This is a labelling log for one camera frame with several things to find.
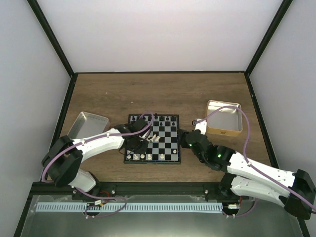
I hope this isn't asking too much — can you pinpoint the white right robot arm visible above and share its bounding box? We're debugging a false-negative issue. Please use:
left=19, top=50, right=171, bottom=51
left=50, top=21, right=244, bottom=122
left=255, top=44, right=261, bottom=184
left=179, top=129, right=316, bottom=220

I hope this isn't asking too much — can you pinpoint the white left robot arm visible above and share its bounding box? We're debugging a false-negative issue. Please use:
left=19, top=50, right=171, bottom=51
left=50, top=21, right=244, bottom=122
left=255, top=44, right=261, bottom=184
left=41, top=118, right=153, bottom=199

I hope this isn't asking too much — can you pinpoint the pile of white chess pieces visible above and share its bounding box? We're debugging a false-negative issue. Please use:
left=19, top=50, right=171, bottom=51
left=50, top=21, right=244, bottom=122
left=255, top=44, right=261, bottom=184
left=147, top=134, right=160, bottom=143

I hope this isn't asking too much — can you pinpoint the black white chess board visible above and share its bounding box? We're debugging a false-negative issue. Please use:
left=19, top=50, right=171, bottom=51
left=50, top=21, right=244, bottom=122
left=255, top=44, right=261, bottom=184
left=123, top=114, right=181, bottom=164

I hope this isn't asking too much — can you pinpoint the row of black chess pieces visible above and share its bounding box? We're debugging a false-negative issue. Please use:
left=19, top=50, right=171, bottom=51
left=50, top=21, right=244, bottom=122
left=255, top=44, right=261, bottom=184
left=128, top=114, right=179, bottom=126

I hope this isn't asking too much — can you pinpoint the gold metal tin box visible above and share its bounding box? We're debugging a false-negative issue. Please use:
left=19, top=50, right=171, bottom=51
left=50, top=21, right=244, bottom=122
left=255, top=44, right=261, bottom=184
left=206, top=100, right=243, bottom=137

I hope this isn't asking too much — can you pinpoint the pink metal tin box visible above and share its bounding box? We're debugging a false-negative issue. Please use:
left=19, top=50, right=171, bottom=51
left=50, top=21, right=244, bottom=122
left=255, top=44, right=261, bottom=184
left=68, top=112, right=110, bottom=139

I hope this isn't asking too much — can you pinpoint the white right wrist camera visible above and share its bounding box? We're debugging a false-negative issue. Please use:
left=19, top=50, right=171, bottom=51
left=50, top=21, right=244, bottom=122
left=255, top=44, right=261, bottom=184
left=192, top=118, right=207, bottom=135

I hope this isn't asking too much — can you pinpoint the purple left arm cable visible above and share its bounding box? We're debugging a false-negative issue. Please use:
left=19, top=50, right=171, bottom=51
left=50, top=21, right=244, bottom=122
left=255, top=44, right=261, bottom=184
left=41, top=111, right=154, bottom=198

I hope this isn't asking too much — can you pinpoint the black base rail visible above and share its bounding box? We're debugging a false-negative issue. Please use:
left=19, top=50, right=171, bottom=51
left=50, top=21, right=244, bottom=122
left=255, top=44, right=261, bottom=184
left=32, top=181, right=292, bottom=200

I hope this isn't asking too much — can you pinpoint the light blue cable duct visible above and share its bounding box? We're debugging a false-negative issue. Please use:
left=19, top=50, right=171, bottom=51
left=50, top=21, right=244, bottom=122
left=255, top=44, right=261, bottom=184
left=35, top=202, right=223, bottom=213

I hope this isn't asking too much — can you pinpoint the black enclosure frame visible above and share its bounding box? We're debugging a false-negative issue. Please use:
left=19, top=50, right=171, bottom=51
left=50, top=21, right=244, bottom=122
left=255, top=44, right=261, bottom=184
left=13, top=0, right=311, bottom=237

